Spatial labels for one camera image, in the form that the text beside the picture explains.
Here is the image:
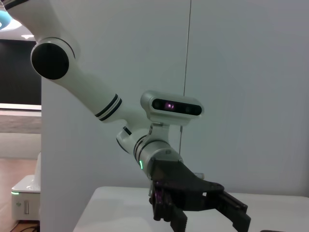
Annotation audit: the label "white floor unit green light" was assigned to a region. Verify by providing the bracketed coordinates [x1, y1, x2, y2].
[11, 152, 42, 222]

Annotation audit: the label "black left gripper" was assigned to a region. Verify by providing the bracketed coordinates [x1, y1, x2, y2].
[148, 158, 252, 232]

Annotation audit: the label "black floor cables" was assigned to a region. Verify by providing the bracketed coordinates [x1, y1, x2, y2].
[15, 221, 41, 232]

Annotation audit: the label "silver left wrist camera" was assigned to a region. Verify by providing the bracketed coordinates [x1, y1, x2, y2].
[140, 90, 204, 140]

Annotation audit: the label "round teal ceiling lamp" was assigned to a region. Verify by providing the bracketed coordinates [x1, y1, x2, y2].
[0, 9, 22, 31]

